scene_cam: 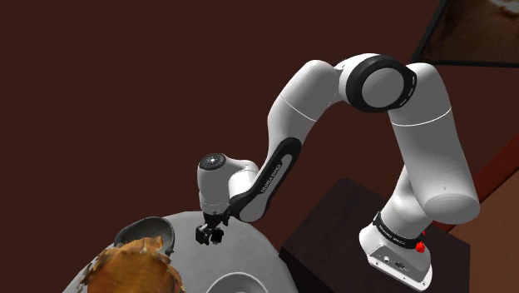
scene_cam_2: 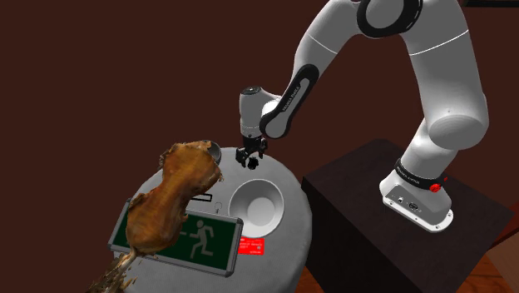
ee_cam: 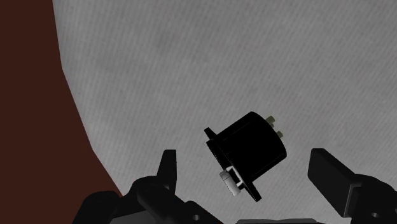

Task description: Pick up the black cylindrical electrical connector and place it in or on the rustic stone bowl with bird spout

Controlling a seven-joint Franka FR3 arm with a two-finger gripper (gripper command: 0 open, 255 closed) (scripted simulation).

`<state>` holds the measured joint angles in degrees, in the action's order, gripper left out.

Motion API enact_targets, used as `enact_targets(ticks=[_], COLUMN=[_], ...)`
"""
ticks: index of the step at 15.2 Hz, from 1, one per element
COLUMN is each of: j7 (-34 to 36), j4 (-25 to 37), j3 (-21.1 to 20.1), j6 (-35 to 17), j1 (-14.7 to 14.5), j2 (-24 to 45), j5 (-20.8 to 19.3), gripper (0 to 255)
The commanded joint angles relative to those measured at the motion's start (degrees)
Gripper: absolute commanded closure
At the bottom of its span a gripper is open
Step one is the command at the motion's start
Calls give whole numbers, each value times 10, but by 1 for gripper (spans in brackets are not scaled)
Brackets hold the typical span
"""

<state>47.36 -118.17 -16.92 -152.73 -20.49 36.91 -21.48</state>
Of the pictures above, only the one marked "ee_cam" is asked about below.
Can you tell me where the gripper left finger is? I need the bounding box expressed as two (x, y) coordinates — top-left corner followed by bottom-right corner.
(72, 149), (223, 224)

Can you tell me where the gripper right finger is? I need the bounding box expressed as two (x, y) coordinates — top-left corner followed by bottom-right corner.
(307, 148), (397, 224)

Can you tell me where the black cylindrical device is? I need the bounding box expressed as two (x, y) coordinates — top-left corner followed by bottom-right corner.
(204, 111), (288, 203)

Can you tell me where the grey fabric furniture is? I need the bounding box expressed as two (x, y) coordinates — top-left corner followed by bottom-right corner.
(52, 0), (397, 224)

